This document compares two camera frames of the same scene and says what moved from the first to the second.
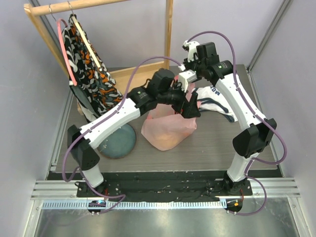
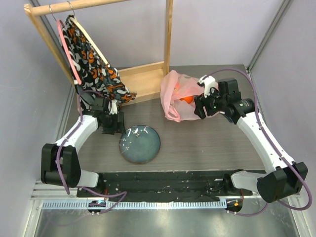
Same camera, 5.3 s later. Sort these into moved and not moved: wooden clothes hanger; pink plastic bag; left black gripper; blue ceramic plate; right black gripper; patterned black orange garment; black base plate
Moved: right black gripper; left black gripper; blue ceramic plate; wooden clothes hanger; pink plastic bag
Not moved: black base plate; patterned black orange garment
